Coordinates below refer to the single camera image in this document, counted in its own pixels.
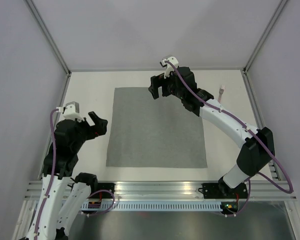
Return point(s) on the white slotted cable duct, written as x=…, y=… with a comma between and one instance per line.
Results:
x=167, y=206

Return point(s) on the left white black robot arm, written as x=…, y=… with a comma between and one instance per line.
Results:
x=55, y=216

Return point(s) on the grey cloth napkin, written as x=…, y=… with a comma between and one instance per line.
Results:
x=154, y=133

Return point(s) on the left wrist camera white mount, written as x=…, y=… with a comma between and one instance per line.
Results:
x=71, y=111

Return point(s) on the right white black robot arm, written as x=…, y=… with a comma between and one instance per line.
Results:
x=256, y=145

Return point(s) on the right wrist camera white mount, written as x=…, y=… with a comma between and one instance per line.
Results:
x=169, y=63

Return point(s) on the left aluminium frame post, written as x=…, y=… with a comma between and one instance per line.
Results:
x=47, y=35

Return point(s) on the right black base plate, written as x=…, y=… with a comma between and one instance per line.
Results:
x=212, y=190

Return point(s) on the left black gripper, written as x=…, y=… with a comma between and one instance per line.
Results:
x=99, y=129

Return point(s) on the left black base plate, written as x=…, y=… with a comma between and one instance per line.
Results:
x=104, y=190

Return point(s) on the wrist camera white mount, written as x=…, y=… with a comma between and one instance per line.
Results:
x=71, y=111
x=169, y=63

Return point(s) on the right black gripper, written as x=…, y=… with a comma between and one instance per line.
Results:
x=158, y=81

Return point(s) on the right aluminium frame post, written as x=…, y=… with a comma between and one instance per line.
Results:
x=265, y=34

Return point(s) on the aluminium frame post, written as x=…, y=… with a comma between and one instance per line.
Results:
x=47, y=35
x=265, y=34

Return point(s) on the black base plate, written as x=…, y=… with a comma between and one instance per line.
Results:
x=104, y=190
x=212, y=190

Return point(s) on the aluminium front rail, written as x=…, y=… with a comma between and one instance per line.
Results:
x=261, y=190

